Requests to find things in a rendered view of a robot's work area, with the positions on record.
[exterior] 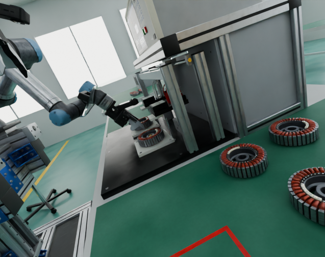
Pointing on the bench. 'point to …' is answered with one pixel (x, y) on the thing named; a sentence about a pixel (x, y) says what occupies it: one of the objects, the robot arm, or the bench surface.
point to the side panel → (265, 71)
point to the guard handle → (84, 96)
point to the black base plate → (115, 162)
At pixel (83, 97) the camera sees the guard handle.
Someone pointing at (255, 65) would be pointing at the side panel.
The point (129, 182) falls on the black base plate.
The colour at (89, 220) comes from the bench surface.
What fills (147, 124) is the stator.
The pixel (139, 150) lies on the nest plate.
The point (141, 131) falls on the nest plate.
